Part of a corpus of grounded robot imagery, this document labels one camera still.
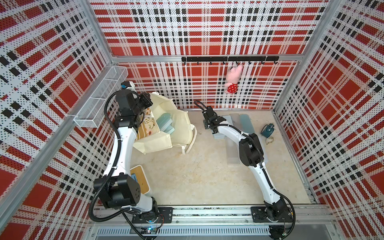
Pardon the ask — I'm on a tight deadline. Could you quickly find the white box wooden lid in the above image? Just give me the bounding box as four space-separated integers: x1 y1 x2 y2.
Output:
131 165 152 197

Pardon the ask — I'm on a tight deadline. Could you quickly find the black wall hook rail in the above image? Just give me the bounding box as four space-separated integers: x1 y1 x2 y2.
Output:
181 56 280 63

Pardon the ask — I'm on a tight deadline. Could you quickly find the pink plush pig toy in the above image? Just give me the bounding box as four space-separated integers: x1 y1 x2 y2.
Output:
224 65 243 94

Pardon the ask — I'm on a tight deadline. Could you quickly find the teal alarm clock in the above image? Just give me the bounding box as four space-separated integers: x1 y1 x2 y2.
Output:
261 123 275 138

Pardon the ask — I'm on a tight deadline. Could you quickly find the white wire mesh shelf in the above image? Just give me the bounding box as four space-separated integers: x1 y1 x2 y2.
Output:
74 66 128 129

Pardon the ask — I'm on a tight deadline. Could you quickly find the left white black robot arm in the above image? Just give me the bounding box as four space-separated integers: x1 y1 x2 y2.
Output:
88 81 160 223

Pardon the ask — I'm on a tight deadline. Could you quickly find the teal lid white pencil case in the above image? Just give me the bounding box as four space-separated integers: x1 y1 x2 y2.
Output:
156 113 173 132

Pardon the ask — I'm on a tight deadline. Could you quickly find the cream floral canvas bag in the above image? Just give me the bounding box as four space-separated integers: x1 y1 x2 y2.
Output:
134 92 198 155

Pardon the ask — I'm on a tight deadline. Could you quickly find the frosted translucent pencil case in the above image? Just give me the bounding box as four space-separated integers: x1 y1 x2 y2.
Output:
225 137 240 166

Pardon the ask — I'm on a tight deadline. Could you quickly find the blue pen in box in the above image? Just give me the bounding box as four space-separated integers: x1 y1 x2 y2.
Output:
131 174 138 183

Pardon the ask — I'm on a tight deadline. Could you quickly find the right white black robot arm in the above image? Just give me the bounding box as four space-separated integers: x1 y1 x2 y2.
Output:
194 100 296 225

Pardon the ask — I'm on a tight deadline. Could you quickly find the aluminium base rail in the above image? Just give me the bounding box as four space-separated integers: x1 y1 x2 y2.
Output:
86 204 338 240

